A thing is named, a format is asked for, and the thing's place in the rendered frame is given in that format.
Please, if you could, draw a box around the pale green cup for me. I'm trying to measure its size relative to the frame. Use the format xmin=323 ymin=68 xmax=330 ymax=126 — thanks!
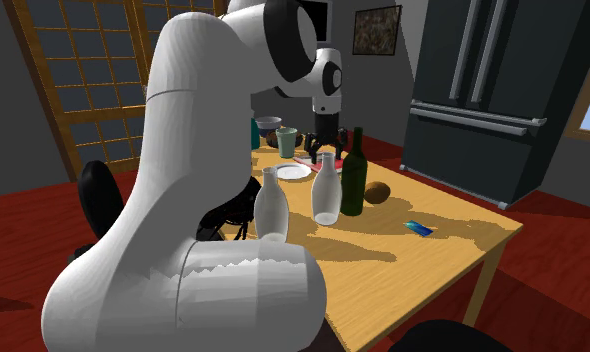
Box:
xmin=275 ymin=127 xmax=300 ymax=160

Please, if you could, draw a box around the black rounded chair back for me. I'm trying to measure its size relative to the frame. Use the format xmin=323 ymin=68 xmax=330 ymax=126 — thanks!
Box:
xmin=400 ymin=318 xmax=517 ymax=352

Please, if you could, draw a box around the wooden lattice sliding door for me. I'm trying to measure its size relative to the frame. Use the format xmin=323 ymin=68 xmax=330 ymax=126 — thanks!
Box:
xmin=1 ymin=0 xmax=229 ymax=184

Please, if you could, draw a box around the translucent white bottle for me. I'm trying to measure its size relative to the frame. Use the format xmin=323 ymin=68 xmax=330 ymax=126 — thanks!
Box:
xmin=253 ymin=166 xmax=291 ymax=244
xmin=310 ymin=151 xmax=344 ymax=227

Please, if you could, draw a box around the blue flat card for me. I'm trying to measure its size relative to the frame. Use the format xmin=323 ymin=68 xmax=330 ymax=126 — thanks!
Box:
xmin=403 ymin=219 xmax=435 ymax=239

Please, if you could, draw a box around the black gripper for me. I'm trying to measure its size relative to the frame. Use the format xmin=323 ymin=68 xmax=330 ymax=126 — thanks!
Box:
xmin=303 ymin=112 xmax=349 ymax=165

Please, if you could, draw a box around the dark framed wall picture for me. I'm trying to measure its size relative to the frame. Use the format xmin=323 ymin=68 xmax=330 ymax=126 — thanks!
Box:
xmin=351 ymin=4 xmax=404 ymax=57

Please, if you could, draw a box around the dark grey refrigerator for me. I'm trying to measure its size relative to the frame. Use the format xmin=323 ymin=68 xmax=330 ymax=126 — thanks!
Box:
xmin=399 ymin=0 xmax=590 ymax=211

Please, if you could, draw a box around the red book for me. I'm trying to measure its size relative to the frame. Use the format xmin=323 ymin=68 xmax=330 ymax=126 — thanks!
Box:
xmin=292 ymin=154 xmax=346 ymax=175

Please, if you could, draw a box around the black office chair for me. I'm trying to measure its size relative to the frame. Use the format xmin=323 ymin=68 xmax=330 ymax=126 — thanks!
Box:
xmin=67 ymin=159 xmax=127 ymax=265

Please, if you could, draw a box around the light wooden table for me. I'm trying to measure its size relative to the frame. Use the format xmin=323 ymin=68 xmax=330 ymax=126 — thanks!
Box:
xmin=233 ymin=130 xmax=525 ymax=352

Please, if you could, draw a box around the dark green wine bottle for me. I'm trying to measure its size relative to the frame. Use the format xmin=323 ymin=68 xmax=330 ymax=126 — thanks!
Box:
xmin=339 ymin=126 xmax=370 ymax=218

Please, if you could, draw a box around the white framed wall picture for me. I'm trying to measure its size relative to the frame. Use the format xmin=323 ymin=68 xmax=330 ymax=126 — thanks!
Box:
xmin=298 ymin=0 xmax=335 ymax=47

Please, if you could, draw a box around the grey blue bowl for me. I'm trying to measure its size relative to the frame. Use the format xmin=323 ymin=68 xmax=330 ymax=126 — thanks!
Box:
xmin=254 ymin=115 xmax=284 ymax=139

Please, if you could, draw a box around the dark brown bowl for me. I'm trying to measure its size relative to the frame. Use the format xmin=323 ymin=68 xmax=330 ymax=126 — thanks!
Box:
xmin=265 ymin=129 xmax=305 ymax=149

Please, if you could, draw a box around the brown kiwi fruit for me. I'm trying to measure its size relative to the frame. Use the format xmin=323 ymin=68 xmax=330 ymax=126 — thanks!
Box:
xmin=363 ymin=180 xmax=392 ymax=205

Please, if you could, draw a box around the black wire-legged chair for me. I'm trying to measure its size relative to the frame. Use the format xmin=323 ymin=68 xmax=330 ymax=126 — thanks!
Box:
xmin=195 ymin=176 xmax=263 ymax=243

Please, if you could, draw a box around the white plate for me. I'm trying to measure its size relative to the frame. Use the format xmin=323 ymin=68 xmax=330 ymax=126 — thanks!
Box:
xmin=273 ymin=162 xmax=313 ymax=182

